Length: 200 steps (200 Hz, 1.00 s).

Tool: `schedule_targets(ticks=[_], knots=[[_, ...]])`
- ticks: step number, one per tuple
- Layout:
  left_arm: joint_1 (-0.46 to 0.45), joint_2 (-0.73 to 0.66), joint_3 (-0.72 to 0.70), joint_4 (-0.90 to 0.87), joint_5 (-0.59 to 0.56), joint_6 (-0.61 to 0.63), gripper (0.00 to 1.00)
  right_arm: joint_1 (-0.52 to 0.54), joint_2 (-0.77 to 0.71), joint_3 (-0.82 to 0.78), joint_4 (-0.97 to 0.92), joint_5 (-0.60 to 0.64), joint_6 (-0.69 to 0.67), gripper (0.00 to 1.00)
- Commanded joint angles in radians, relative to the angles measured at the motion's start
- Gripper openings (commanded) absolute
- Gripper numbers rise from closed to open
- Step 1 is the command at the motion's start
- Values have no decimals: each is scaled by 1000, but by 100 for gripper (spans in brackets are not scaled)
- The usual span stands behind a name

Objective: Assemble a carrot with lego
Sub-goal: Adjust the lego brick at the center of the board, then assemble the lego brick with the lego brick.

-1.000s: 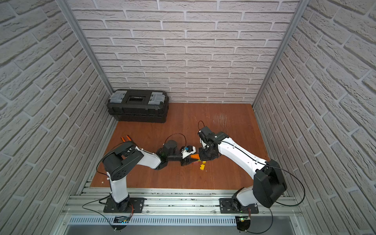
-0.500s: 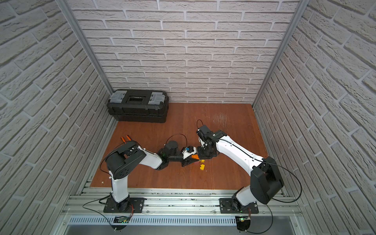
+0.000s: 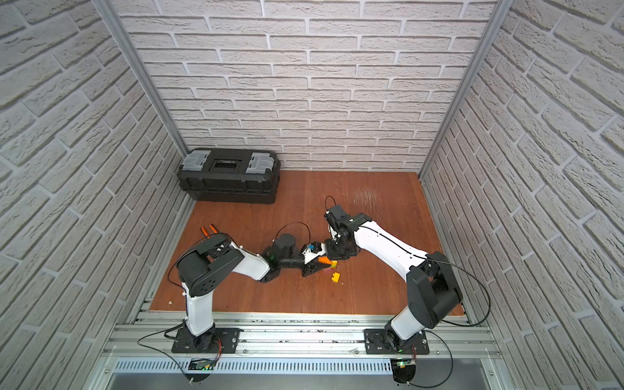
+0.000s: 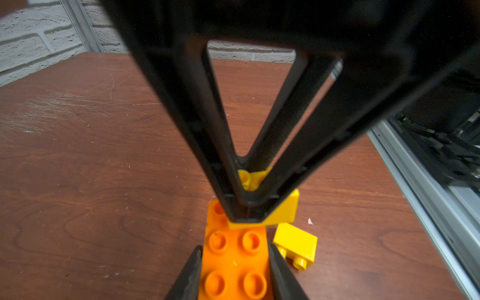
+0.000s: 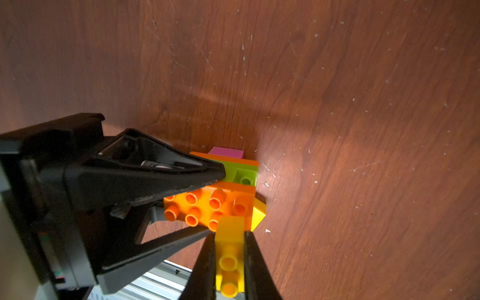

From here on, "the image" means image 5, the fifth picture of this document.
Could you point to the small yellow lego brick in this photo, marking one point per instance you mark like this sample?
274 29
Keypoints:
258 213

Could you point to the aluminium rail frame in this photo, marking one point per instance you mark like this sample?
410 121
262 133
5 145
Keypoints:
166 281

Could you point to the pink lego brick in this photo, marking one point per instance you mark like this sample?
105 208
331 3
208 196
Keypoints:
227 152

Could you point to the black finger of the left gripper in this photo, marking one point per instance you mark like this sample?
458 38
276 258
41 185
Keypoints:
150 258
150 172

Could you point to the long green lego brick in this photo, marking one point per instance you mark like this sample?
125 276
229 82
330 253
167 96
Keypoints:
241 173

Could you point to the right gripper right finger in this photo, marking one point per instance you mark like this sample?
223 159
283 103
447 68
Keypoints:
259 284

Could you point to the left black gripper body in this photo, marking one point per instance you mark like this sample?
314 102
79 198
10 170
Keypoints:
63 178

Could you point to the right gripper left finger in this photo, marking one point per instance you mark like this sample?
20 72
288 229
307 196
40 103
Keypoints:
201 285

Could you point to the yellow lego brick front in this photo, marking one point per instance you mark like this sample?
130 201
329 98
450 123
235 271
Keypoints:
230 256

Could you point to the orange lego brick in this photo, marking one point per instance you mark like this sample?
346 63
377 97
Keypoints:
205 206
225 158

